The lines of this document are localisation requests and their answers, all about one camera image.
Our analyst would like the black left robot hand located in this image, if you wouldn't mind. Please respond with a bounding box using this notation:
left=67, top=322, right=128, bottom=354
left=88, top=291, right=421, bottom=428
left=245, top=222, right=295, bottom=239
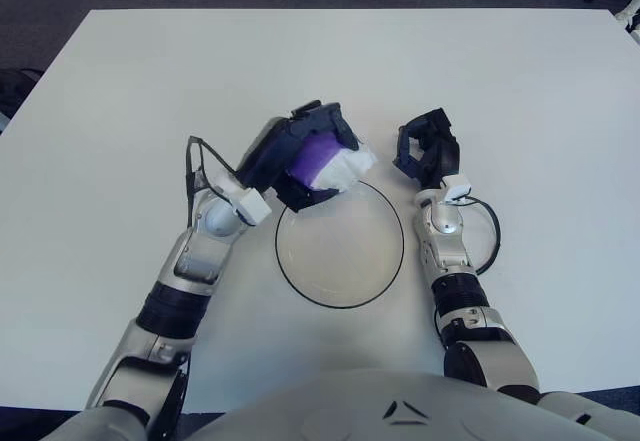
left=214, top=100, right=361, bottom=227

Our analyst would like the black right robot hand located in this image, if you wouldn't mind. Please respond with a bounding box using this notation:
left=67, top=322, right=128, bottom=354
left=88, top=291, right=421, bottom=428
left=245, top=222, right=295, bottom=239
left=392, top=108, right=472, bottom=205

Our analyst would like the purple tissue paper pack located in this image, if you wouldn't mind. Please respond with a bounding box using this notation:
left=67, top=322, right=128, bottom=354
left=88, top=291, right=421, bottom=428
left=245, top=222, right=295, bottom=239
left=289, top=130, right=379, bottom=195

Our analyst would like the white plate with black rim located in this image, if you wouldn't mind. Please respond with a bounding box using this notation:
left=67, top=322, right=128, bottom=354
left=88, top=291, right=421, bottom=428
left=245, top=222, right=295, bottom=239
left=273, top=179, right=405, bottom=309

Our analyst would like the grey robot torso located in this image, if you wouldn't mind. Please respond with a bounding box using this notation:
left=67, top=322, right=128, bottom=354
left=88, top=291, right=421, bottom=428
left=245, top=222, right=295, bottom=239
left=189, top=368, right=616, bottom=441

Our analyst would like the black bag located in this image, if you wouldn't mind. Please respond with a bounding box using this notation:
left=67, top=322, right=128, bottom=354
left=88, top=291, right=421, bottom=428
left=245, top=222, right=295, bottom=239
left=0, top=68, right=44, bottom=117

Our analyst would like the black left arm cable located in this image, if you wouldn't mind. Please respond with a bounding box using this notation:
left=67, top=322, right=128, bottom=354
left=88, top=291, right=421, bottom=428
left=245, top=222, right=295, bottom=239
left=183, top=135, right=241, bottom=232

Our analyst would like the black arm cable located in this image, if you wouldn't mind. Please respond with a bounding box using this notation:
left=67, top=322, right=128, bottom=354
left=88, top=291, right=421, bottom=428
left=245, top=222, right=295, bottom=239
left=183, top=135, right=241, bottom=232
left=462, top=195, right=501, bottom=276

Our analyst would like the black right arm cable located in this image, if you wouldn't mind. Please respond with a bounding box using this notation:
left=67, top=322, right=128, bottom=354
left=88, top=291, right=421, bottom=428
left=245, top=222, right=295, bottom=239
left=462, top=195, right=501, bottom=276

